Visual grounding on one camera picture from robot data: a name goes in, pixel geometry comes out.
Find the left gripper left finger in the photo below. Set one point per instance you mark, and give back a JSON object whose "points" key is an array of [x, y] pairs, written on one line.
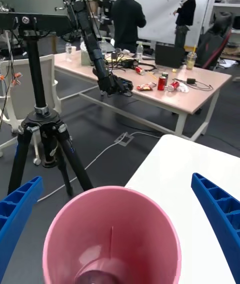
{"points": [[15, 214]]}

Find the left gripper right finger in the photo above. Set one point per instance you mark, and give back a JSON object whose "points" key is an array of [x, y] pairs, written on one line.
{"points": [[225, 219]]}

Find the slim black robot arm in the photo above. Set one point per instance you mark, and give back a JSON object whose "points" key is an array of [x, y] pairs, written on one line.
{"points": [[92, 46]]}

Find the pink plastic bin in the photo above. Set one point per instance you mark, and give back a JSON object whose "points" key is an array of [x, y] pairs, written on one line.
{"points": [[75, 226]]}

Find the metal floor socket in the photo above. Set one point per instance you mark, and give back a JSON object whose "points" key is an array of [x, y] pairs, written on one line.
{"points": [[123, 139]]}

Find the pink-topped work desk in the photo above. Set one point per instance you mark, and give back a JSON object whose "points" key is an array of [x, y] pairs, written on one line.
{"points": [[175, 99]]}

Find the crumpled white tissue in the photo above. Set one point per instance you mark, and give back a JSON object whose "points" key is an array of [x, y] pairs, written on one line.
{"points": [[184, 88]]}

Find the black tripod with blue marks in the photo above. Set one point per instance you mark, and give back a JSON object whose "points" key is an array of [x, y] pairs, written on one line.
{"points": [[37, 76]]}

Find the red drink can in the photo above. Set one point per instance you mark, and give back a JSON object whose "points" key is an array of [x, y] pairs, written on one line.
{"points": [[173, 86], [162, 84], [140, 70]]}

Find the red snack bag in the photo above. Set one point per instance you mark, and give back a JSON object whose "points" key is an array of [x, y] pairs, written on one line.
{"points": [[146, 86]]}

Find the dark green drink can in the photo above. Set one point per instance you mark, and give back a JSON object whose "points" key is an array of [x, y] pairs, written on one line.
{"points": [[165, 74]]}

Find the clear cup with straw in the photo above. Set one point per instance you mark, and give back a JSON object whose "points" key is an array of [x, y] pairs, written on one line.
{"points": [[191, 61]]}

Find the clear water bottle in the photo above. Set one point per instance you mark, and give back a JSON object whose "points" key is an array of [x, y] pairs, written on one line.
{"points": [[139, 52], [68, 51]]}

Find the pale green tissue box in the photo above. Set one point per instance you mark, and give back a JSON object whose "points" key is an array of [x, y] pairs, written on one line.
{"points": [[85, 57]]}

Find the black laptop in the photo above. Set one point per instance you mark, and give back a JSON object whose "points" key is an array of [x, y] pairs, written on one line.
{"points": [[170, 55]]}

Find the black and red gaming chair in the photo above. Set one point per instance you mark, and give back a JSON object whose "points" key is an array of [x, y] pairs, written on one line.
{"points": [[215, 41]]}

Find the person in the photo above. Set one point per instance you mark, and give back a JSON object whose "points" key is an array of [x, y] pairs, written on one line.
{"points": [[127, 21], [186, 11]]}

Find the white storage shelf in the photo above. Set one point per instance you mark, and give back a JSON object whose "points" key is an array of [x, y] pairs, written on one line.
{"points": [[226, 4]]}

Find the white whiteboard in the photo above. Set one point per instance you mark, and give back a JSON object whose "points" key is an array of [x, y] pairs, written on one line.
{"points": [[160, 4]]}

